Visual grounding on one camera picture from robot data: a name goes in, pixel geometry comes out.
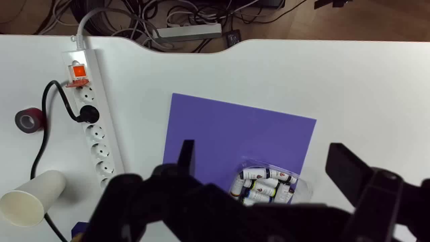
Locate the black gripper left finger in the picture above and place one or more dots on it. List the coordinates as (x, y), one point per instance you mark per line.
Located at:
(186, 156)

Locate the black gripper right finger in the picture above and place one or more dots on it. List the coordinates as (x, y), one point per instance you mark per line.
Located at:
(354, 172)

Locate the white multi-socket power strip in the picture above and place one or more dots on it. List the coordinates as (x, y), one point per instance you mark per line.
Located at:
(101, 148)

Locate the purple paper sheet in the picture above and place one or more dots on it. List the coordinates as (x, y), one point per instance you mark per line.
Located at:
(233, 129)

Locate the clear container with small bottles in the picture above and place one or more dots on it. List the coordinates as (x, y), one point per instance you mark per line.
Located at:
(266, 186)

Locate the grey floor power strip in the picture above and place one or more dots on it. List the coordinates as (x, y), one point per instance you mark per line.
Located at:
(189, 31)

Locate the black floor power adapter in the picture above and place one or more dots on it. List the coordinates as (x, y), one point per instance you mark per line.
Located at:
(234, 38)

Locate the small blue block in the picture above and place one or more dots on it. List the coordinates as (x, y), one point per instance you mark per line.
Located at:
(78, 230)

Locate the white paper cup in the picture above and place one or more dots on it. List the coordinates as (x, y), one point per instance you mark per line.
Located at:
(31, 199)

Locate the dark red tape roll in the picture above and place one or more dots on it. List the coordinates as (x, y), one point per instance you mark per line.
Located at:
(30, 120)

